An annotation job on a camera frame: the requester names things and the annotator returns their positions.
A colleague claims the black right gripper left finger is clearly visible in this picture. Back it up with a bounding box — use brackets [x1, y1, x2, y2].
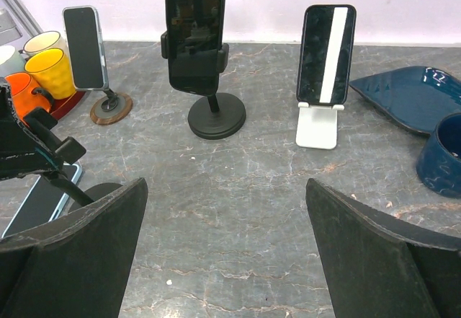
[1, 178, 148, 317]

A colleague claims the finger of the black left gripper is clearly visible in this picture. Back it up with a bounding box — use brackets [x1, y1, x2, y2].
[1, 78, 63, 180]

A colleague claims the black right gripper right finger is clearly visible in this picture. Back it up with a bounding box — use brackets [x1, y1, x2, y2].
[305, 178, 460, 317]

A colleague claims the black round-base phone stand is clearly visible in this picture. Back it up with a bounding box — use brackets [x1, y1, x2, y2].
[24, 107, 122, 213]

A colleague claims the light blue cased phone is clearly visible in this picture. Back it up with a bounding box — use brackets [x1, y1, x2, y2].
[1, 176, 69, 238]

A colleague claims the black phone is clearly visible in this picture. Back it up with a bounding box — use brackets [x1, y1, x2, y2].
[62, 6, 109, 91]
[165, 0, 225, 96]
[296, 4, 357, 106]

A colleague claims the round wooden phone stand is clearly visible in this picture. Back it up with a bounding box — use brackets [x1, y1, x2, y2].
[89, 89, 133, 125]

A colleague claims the black phone on wooden stand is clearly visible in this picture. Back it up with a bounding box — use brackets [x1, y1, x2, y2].
[62, 6, 109, 91]

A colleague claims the white phone stand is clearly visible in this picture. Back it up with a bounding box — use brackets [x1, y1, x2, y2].
[295, 102, 344, 149]

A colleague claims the black phone on white stand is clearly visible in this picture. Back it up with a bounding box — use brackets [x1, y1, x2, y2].
[296, 4, 357, 106]

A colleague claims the red round tray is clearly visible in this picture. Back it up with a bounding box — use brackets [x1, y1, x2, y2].
[50, 91, 86, 120]

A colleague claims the orange mug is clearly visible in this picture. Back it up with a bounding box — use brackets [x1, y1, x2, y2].
[6, 72, 55, 120]

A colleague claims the yellow mug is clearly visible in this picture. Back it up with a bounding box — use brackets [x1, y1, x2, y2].
[24, 48, 76, 100]

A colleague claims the cream beige mug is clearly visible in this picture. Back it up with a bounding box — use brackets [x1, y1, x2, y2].
[22, 31, 69, 57]

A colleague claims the dark blue ceramic mug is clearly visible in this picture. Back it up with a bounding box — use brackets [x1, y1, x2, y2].
[416, 112, 460, 199]

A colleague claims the blue shell-shaped plate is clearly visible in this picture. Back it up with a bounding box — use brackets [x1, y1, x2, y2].
[349, 66, 460, 136]

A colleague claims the white mug blue handle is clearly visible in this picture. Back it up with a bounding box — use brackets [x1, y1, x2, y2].
[0, 45, 26, 77]

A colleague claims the aluminium corner frame post left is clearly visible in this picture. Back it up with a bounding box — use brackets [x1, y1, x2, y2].
[1, 0, 42, 45]

